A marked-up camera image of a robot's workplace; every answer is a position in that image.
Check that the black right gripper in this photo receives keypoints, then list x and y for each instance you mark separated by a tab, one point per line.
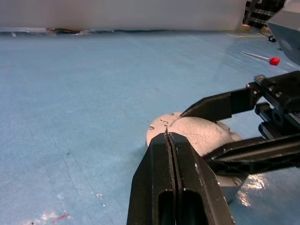
281	98

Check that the dark storage shelving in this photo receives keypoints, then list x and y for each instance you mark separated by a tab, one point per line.
260	11

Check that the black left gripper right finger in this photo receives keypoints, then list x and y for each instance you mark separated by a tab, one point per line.
199	194

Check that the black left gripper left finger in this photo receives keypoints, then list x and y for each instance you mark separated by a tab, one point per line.
150	182

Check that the grey robot torso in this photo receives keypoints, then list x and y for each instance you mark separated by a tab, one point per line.
288	39

